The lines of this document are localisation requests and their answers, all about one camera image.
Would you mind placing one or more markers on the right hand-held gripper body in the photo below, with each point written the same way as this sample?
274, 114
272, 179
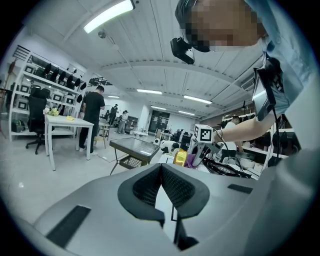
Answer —
203, 133

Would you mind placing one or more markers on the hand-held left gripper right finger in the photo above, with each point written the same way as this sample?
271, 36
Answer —
220, 212

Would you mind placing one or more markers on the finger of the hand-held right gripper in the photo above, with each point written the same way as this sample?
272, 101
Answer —
197, 156

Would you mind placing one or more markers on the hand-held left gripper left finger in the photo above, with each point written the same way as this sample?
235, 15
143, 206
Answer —
100, 212

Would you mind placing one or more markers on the purple cloth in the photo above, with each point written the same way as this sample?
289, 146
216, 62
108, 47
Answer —
191, 160

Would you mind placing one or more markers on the person's right forearm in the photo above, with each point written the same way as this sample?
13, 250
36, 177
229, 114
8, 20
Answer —
250, 127

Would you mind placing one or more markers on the yellow bottle with black cap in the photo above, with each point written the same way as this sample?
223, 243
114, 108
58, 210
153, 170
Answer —
180, 157

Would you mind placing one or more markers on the long ceiling light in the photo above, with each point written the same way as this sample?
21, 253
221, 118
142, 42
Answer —
149, 91
107, 16
197, 99

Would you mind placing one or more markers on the white shelving unit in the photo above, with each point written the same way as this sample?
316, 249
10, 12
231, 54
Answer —
252, 150
22, 82

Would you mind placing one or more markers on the glass-top lattice table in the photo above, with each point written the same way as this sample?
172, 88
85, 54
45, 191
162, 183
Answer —
135, 147

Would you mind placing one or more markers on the black screen device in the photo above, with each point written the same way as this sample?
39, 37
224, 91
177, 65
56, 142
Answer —
262, 97

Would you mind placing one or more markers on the light wooden chair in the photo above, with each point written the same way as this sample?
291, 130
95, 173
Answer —
103, 140

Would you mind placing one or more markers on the white side table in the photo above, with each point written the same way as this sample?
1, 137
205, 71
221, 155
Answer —
67, 122

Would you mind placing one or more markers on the small yellow item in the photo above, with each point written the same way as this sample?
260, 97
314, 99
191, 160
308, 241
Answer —
70, 118

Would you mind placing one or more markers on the person's head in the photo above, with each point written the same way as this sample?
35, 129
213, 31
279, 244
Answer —
225, 25

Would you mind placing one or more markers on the pale flower bunch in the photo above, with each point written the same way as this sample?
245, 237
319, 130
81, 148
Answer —
51, 112

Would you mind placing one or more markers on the black office chair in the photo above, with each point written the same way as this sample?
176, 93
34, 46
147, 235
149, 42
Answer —
37, 115

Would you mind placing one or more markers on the person's light blue clothing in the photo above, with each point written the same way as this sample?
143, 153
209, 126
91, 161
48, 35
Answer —
295, 50

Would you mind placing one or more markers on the round ceiling detector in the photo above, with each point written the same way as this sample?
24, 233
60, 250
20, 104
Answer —
102, 34

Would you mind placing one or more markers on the black head-mounted camera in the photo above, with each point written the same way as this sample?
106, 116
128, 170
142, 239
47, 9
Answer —
181, 50

